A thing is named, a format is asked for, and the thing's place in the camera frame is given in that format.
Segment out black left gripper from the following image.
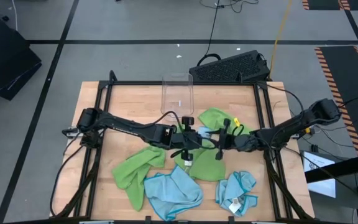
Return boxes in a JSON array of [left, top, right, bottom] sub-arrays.
[[173, 116, 219, 161]]

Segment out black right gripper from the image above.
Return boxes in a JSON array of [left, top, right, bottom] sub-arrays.
[[204, 118, 261, 161]]

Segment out light blue microfiber towel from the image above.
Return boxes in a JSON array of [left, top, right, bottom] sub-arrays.
[[197, 125, 211, 138], [143, 164, 204, 222], [214, 170, 259, 218]]

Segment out green microfiber towel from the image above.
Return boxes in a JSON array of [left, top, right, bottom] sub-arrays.
[[197, 107, 262, 147], [173, 123, 227, 182], [111, 145, 167, 212]]

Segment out clear plastic bin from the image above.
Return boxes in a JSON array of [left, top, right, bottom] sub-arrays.
[[160, 72, 195, 122]]

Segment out black perforated computer case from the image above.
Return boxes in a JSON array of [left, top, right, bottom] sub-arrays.
[[188, 49, 272, 83]]

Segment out black metal beam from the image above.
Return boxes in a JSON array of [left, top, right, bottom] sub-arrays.
[[305, 151, 358, 184]]

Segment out black cabinet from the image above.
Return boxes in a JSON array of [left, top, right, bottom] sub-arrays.
[[0, 17, 43, 101]]

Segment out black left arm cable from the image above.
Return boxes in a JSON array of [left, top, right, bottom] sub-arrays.
[[141, 111, 186, 138]]

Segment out black hanging cable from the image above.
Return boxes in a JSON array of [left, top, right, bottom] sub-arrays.
[[204, 0, 222, 58]]

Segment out yellow hanging cable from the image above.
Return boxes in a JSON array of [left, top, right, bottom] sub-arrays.
[[268, 0, 294, 80]]

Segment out black floor cable bundle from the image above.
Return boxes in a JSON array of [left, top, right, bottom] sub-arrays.
[[199, 0, 260, 14]]

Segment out black floor cables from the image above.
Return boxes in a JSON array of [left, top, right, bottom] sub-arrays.
[[296, 95, 358, 150]]

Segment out black left base cable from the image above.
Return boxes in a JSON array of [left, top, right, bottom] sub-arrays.
[[50, 144, 85, 217]]

